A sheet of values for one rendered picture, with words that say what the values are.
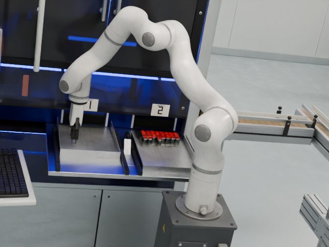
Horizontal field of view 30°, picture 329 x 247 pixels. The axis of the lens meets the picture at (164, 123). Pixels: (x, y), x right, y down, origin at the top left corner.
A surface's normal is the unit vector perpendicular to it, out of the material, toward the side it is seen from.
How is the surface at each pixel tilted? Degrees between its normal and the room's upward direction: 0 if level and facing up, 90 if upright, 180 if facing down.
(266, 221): 0
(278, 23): 90
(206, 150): 128
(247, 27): 90
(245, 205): 0
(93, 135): 0
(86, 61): 51
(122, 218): 90
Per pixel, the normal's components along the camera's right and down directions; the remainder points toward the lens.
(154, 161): 0.16, -0.91
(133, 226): 0.19, 0.41
